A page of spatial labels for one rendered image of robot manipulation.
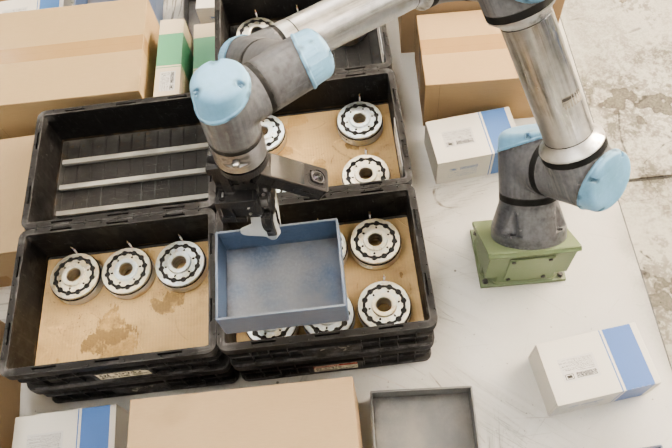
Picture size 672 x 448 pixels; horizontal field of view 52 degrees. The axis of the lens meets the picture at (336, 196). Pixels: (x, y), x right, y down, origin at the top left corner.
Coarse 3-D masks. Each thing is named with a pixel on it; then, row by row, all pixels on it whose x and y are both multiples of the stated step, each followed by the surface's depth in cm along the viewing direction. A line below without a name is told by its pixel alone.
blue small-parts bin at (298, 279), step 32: (288, 224) 110; (320, 224) 111; (224, 256) 114; (256, 256) 115; (288, 256) 115; (320, 256) 114; (224, 288) 111; (256, 288) 112; (288, 288) 112; (320, 288) 111; (224, 320) 103; (256, 320) 105; (288, 320) 106; (320, 320) 107
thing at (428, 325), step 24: (336, 192) 136; (360, 192) 136; (384, 192) 135; (408, 192) 135; (216, 216) 135; (432, 288) 125; (432, 312) 122; (288, 336) 122; (312, 336) 122; (336, 336) 121; (360, 336) 122; (384, 336) 123
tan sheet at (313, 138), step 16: (320, 112) 159; (336, 112) 158; (384, 112) 157; (288, 128) 157; (304, 128) 157; (320, 128) 156; (336, 128) 156; (384, 128) 155; (288, 144) 155; (304, 144) 154; (320, 144) 154; (336, 144) 154; (384, 144) 153; (304, 160) 152; (320, 160) 152; (336, 160) 152; (384, 160) 151; (336, 176) 150; (368, 176) 149
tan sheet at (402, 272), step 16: (352, 224) 143; (400, 224) 143; (352, 256) 140; (400, 256) 139; (352, 272) 138; (368, 272) 138; (384, 272) 138; (400, 272) 137; (352, 288) 136; (416, 288) 135; (384, 304) 134; (416, 304) 134; (416, 320) 132; (240, 336) 133
